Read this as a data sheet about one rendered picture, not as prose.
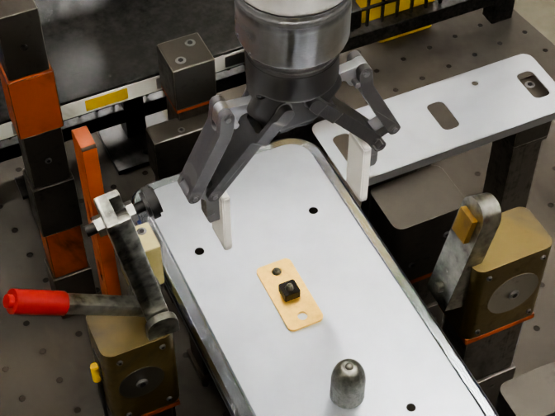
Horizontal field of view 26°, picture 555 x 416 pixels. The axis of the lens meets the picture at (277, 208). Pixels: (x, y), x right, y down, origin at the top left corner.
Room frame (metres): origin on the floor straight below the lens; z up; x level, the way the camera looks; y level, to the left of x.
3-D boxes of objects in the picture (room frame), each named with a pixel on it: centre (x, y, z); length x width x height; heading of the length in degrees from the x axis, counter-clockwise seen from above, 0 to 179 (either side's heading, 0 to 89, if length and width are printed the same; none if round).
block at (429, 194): (0.86, -0.17, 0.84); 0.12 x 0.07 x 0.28; 115
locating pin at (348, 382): (0.59, -0.07, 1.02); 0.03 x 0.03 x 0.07
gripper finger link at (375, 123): (0.75, -0.09, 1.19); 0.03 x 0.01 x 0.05; 115
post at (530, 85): (1.01, -0.29, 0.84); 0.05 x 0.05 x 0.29; 25
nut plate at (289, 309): (0.71, -0.01, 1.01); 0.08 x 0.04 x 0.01; 25
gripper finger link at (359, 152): (0.74, -0.07, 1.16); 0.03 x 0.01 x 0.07; 25
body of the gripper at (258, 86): (0.71, -0.01, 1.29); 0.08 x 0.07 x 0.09; 115
